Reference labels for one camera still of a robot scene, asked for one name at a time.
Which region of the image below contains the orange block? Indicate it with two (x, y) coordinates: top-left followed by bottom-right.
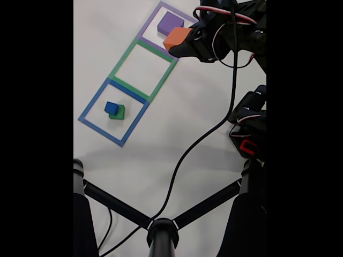
(162, 26), (193, 51)

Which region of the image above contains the large purple block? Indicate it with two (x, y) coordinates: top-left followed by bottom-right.
(157, 11), (185, 35)

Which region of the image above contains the green block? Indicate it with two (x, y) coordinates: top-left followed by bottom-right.
(108, 104), (126, 120)

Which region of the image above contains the small blue block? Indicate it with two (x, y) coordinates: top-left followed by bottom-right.
(104, 101), (118, 114)

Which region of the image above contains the purple tape square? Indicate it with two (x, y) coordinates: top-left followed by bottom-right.
(138, 1), (200, 61)

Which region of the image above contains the green tape square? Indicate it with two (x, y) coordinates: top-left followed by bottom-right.
(110, 37), (178, 104)

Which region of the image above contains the red table clamp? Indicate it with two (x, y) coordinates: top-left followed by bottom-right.
(239, 139), (258, 156)

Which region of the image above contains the blue tape square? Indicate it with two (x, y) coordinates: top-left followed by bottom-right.
(78, 77), (150, 147)

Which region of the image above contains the black tripod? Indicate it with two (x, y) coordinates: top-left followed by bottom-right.
(73, 158), (267, 257)

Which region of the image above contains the red white servo wire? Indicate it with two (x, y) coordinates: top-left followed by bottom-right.
(192, 6), (267, 69)

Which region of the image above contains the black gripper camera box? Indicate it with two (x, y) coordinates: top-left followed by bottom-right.
(199, 0), (239, 11)

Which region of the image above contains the thick black cable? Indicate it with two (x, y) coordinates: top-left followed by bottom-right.
(99, 6), (238, 257)

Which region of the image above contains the thin black cable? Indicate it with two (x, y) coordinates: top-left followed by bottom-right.
(96, 206), (113, 251)

